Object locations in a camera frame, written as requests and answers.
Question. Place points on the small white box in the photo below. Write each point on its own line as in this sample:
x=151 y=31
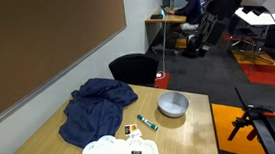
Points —
x=130 y=129

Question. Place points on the dark blue cloth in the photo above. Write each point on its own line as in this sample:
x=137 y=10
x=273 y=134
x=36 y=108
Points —
x=95 y=112

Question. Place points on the grey metal bowl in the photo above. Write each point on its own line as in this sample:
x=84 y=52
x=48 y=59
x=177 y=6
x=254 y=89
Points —
x=173 y=104

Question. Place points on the wooden wall desk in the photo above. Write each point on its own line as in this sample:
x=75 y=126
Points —
x=169 y=19

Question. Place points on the dark red picture card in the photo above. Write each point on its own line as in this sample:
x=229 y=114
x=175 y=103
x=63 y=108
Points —
x=136 y=153

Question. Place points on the green white marker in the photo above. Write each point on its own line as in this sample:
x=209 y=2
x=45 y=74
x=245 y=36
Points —
x=147 y=122

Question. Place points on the flat black desk item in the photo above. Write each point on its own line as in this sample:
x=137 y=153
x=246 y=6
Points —
x=156 y=16

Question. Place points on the black office chair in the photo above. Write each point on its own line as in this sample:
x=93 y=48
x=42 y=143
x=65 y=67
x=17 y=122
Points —
x=133 y=69

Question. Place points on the small white card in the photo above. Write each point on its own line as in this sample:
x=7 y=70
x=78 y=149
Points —
x=136 y=134

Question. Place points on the brown cork board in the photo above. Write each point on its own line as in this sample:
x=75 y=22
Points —
x=40 y=38

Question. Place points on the black orange clamp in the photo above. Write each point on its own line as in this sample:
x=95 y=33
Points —
x=240 y=124
x=261 y=112

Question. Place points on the seated person in dark top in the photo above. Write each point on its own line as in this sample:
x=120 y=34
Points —
x=192 y=8

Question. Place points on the white table top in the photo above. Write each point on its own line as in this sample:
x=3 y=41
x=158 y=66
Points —
x=266 y=18

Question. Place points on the open laptop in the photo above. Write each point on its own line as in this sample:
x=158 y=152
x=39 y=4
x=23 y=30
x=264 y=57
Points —
x=164 y=11

